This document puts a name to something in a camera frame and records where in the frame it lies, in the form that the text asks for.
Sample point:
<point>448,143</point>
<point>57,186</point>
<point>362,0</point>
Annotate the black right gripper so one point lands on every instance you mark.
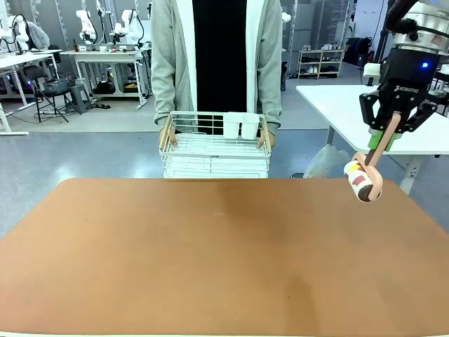
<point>403,87</point>

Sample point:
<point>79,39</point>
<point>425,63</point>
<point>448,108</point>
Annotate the wooden shoe rack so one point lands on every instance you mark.
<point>321,63</point>

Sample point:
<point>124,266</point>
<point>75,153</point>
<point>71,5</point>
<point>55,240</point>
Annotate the person's right forearm grey sleeve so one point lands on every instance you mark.
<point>165,105</point>

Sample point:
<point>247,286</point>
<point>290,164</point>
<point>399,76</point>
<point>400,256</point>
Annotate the grey hanging jacket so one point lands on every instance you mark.
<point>36,35</point>

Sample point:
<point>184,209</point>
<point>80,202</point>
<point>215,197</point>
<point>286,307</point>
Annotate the white plastic cutlery holder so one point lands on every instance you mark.
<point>241,126</point>

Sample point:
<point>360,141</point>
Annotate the clear plastic bag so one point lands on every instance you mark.
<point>326,163</point>

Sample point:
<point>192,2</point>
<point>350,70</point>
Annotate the white side table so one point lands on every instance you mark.
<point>350,112</point>

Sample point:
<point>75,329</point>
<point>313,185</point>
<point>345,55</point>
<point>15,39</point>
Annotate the person's right hand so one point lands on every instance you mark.
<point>171,137</point>

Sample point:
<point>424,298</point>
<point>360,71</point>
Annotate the black folding chair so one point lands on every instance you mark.
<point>43,91</point>

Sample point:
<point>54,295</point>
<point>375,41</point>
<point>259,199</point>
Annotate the white dish rack drip tray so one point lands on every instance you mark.
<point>215,172</point>

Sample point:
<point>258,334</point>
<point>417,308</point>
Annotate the white background workbench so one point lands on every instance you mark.
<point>105,63</point>

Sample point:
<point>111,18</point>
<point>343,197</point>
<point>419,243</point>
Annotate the person's left hand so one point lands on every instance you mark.
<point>268,137</point>

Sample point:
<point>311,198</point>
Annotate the grey plastic stool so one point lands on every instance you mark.
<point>79,98</point>

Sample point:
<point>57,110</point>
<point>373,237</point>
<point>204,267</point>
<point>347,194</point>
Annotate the person in grey cardigan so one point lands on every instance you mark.
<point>217,52</point>

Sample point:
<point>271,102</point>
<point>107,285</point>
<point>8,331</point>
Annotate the white background desk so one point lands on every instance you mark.
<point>21,70</point>

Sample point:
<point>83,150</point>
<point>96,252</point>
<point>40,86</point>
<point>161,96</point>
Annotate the black bags pile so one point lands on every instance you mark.
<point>359,51</point>

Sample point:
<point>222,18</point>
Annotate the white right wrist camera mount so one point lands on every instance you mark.
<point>372,72</point>

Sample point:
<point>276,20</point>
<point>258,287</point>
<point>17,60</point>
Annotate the person's left forearm grey sleeve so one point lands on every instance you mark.
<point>271,102</point>

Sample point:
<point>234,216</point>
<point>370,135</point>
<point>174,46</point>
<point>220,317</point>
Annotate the black stand pole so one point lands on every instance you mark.
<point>385,42</point>

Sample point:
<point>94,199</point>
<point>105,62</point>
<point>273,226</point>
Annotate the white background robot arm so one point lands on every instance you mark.
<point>128,26</point>
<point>14,33</point>
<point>86,26</point>

